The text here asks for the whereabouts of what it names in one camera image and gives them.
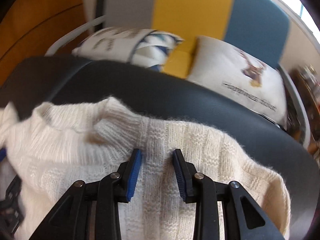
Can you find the grey yellow blue sofa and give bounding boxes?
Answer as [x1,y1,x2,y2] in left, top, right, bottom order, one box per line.
[44,0,311,145]

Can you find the geometric pattern pillow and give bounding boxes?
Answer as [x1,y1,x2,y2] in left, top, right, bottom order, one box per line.
[72,27,184,72]

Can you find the cream knitted sweater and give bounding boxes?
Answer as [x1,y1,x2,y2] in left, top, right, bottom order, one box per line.
[1,97,291,239]

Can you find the wooden side desk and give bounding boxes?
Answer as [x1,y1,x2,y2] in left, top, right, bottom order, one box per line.
[290,68,319,155]

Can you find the white deer print pillow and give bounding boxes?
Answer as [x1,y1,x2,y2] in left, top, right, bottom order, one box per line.
[187,36,287,127]

